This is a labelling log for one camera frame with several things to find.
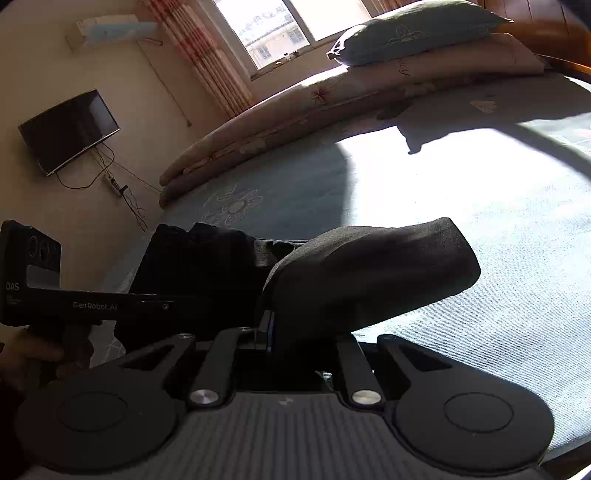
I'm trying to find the bed with blue floral sheet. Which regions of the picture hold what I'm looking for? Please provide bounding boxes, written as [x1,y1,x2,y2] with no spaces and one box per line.
[88,69,591,455]

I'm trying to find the folded pink floral quilt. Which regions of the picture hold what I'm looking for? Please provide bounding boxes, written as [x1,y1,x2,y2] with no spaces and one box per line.
[158,32,548,208]

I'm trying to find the white power strip with cables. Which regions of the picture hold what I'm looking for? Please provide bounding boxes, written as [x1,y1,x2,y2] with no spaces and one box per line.
[55,141,162,232]

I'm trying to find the pink patterned curtain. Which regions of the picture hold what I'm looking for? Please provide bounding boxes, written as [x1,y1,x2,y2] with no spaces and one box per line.
[141,0,254,118]

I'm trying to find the blue-green pillow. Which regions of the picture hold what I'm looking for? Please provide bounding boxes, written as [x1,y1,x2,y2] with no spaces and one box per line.
[327,0,514,68]

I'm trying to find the person's left hand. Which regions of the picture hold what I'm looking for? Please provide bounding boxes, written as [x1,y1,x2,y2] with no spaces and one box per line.
[0,325,93,393]

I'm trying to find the wall air conditioner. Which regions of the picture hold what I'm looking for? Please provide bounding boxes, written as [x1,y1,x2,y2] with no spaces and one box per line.
[65,14,162,51]

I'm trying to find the black drawstring pants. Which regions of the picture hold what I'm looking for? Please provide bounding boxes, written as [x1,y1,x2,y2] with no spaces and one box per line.
[113,217,482,354]

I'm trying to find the wall television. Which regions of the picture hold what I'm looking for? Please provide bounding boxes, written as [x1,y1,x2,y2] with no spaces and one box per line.
[18,89,122,177]

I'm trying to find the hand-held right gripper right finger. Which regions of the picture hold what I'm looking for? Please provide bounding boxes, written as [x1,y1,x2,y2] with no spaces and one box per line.
[333,333,455,409]

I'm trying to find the window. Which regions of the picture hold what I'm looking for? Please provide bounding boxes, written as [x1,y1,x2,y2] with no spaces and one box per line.
[203,0,393,81]

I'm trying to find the wooden headboard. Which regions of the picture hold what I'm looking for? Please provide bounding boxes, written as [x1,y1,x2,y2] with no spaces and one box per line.
[478,0,591,84]

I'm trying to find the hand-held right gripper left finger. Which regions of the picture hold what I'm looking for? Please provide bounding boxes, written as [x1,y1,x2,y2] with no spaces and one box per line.
[115,310,276,411]

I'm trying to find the hanging wall cord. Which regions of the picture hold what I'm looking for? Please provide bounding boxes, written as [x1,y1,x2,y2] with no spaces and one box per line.
[136,39,195,127]

